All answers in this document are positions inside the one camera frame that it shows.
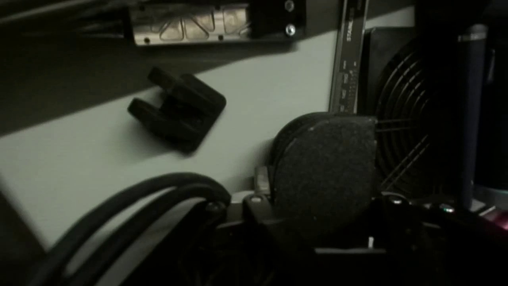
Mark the black ruler strip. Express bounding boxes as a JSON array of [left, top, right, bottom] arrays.
[[327, 0, 370, 116]]

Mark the black cooling fan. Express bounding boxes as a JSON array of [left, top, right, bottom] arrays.
[[363, 29, 462, 200]]

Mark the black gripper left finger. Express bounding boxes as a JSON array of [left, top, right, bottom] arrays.
[[241, 164, 281, 239]]

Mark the blue grey pen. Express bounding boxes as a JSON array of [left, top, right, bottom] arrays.
[[455, 22, 489, 212]]

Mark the black metal drawer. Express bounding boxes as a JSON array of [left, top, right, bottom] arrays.
[[0, 0, 508, 286]]

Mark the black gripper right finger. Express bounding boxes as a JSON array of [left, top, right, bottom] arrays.
[[371, 191, 425, 250]]

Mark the black round foam pad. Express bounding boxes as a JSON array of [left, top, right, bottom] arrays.
[[268, 110, 381, 248]]

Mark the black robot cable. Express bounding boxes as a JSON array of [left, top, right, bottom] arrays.
[[28, 172, 233, 286]]

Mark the black two-prong clip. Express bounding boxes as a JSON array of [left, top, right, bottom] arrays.
[[125, 65, 228, 156]]

